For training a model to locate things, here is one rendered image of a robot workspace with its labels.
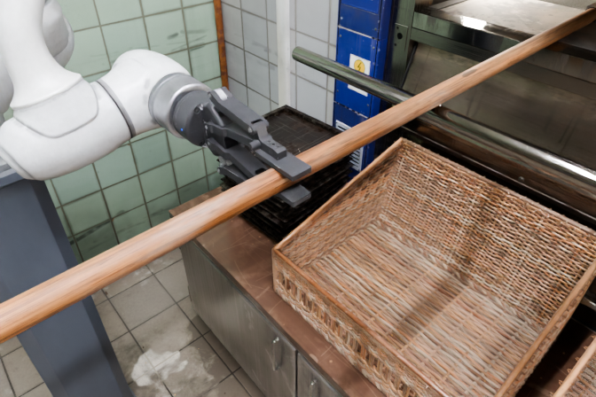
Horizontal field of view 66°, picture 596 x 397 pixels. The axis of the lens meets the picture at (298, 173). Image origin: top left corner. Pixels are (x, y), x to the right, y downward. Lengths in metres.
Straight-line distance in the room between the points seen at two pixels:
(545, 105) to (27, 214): 1.11
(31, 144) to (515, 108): 0.94
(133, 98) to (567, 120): 0.85
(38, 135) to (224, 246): 0.75
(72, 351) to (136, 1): 1.11
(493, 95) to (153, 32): 1.18
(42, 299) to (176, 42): 1.48
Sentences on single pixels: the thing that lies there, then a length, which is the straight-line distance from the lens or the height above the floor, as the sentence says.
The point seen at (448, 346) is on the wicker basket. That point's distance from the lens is 1.16.
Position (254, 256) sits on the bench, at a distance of 1.30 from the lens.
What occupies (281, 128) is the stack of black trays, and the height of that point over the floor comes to 0.83.
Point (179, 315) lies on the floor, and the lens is 1.95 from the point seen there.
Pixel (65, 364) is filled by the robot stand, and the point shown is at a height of 0.41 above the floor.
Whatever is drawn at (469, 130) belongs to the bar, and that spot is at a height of 1.16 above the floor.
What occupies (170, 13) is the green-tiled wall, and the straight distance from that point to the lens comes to 1.81.
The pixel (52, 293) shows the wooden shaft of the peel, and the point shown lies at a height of 1.20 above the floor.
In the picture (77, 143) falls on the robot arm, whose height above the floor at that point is 1.17.
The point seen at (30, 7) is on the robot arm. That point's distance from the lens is 0.72.
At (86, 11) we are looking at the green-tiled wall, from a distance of 1.70.
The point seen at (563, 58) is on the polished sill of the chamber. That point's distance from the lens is 1.06.
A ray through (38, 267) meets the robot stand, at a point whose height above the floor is 0.75.
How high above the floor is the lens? 1.51
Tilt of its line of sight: 36 degrees down
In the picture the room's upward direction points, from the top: straight up
